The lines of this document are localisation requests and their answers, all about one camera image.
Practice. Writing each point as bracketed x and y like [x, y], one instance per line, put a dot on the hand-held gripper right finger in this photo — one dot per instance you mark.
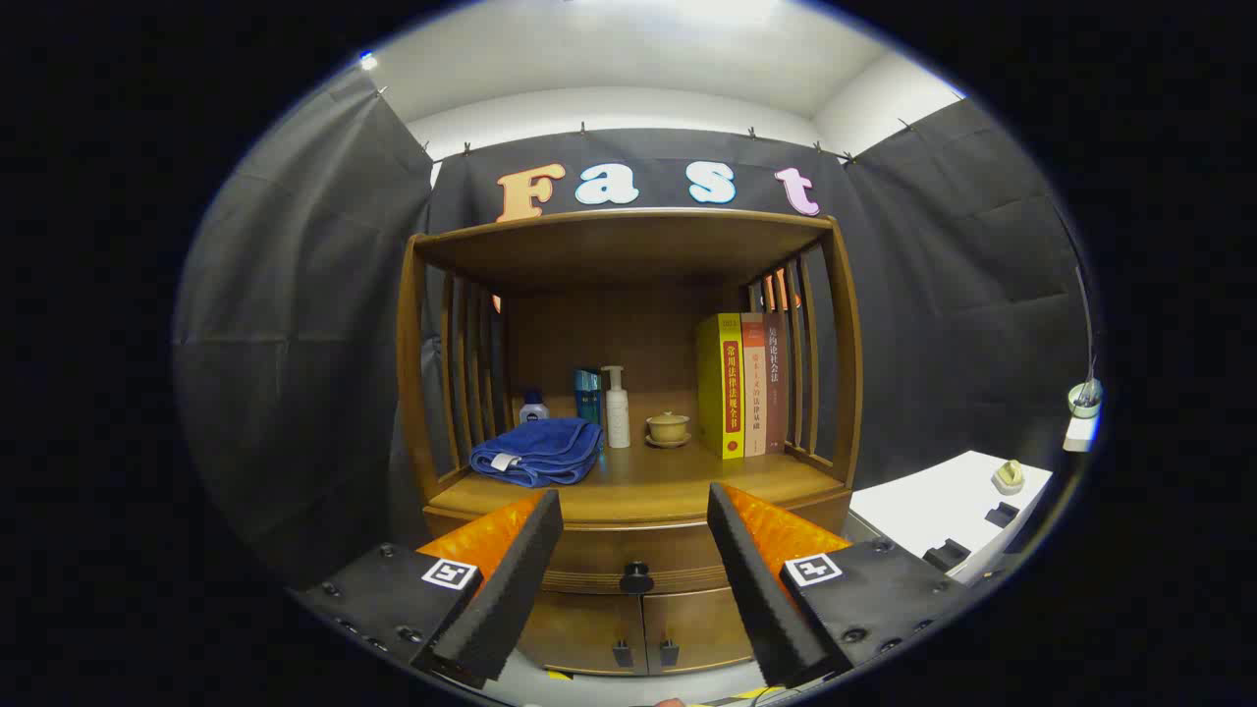
[756, 589]

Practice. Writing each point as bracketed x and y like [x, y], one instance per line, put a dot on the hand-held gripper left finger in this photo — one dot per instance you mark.
[511, 599]

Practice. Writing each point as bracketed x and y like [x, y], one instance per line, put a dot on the wooden drawer with black knob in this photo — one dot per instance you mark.
[628, 545]

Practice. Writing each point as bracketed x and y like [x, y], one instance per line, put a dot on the wooden cabinet door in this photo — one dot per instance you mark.
[579, 628]
[697, 624]

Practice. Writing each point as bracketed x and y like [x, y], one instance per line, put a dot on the wooden countertop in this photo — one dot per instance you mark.
[668, 486]

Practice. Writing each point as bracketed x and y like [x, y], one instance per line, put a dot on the white side cabinet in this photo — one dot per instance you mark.
[933, 501]

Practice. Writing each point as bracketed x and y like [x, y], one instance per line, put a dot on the wooden cabinet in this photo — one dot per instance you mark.
[628, 245]

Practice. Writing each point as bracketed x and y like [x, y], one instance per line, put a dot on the blue folded towel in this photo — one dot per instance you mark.
[540, 447]

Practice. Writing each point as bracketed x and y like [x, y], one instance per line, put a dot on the beige lidded teacup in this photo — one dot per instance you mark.
[668, 428]

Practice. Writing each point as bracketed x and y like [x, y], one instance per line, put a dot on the small white blue-capped bottle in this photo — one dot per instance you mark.
[533, 407]

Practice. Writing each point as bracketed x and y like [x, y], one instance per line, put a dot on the brown book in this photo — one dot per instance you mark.
[776, 393]

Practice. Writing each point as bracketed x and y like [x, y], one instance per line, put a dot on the thick yellow book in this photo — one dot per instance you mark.
[720, 388]

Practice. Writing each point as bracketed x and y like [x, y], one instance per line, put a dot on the orange and cream book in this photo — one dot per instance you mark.
[754, 383]

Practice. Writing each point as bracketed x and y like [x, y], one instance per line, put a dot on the white pump bottle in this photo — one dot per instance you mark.
[618, 417]

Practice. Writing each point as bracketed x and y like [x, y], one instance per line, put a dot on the tall blue bottle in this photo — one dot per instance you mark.
[588, 393]

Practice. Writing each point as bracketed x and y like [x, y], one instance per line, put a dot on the cream tape dispenser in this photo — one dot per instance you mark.
[1009, 478]

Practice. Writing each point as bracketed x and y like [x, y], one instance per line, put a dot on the white and green device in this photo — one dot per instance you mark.
[1083, 398]

